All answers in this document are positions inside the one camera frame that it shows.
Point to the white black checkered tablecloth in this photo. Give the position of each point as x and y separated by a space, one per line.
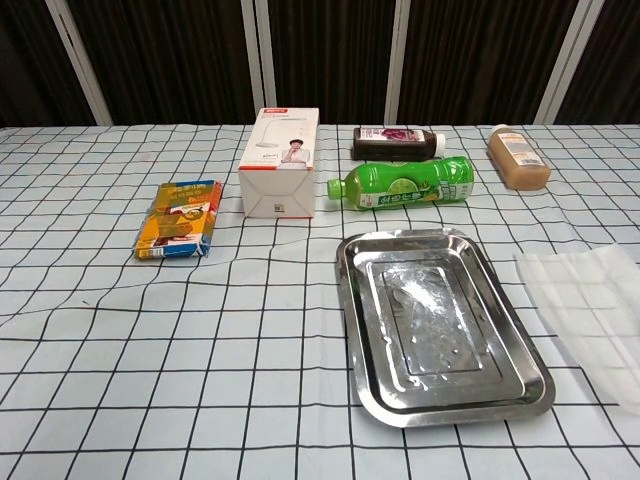
150 350

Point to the green lime drink bottle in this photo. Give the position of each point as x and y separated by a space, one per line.
405 187

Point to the dark purple juice bottle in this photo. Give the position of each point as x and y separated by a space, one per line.
390 143

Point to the orange yellow snack packet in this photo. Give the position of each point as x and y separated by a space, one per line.
177 220

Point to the white translucent paper sheet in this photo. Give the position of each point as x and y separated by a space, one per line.
595 305

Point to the dark brown pleated screen panel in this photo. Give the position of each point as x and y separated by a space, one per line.
330 60
610 70
170 60
30 65
475 60

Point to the tan liquid square bottle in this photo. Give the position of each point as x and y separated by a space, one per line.
520 160

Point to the white desk lamp box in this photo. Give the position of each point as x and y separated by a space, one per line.
280 170

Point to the stainless steel rectangular tray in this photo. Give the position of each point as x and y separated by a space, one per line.
440 325

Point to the white screen frame post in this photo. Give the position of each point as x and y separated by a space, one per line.
260 60
396 60
80 62
565 60

